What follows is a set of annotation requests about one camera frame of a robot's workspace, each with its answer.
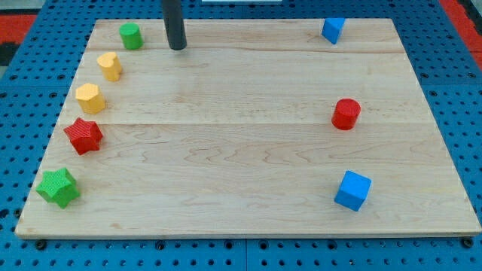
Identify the red star block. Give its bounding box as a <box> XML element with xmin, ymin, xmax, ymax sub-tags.
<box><xmin>63</xmin><ymin>117</ymin><xmax>103</xmax><ymax>155</ymax></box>

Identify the red cylinder block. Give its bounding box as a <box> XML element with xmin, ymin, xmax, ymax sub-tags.
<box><xmin>331</xmin><ymin>98</ymin><xmax>362</xmax><ymax>130</ymax></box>

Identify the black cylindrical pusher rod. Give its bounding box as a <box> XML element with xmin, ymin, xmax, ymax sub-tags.
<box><xmin>161</xmin><ymin>0</ymin><xmax>187</xmax><ymax>50</ymax></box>

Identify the light wooden board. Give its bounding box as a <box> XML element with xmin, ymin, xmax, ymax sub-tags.
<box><xmin>15</xmin><ymin>19</ymin><xmax>481</xmax><ymax>239</ymax></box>

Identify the yellow hexagon block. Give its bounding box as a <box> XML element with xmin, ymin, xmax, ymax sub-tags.
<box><xmin>75</xmin><ymin>84</ymin><xmax>105</xmax><ymax>114</ymax></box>

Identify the blue triangle block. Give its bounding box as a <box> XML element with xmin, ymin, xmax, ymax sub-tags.
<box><xmin>321</xmin><ymin>17</ymin><xmax>346</xmax><ymax>44</ymax></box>

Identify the green star block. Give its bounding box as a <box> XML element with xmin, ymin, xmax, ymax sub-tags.
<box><xmin>35</xmin><ymin>167</ymin><xmax>81</xmax><ymax>209</ymax></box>

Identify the yellow heart block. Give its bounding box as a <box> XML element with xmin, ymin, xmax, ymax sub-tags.
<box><xmin>96</xmin><ymin>51</ymin><xmax>122</xmax><ymax>81</ymax></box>

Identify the blue cube block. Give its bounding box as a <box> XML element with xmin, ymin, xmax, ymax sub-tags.
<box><xmin>334</xmin><ymin>170</ymin><xmax>372</xmax><ymax>212</ymax></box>

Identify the green cylinder block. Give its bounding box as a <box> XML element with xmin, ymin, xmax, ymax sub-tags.
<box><xmin>119</xmin><ymin>23</ymin><xmax>143</xmax><ymax>50</ymax></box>

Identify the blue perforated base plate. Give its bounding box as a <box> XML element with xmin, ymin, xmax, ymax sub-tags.
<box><xmin>1</xmin><ymin>0</ymin><xmax>481</xmax><ymax>270</ymax></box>

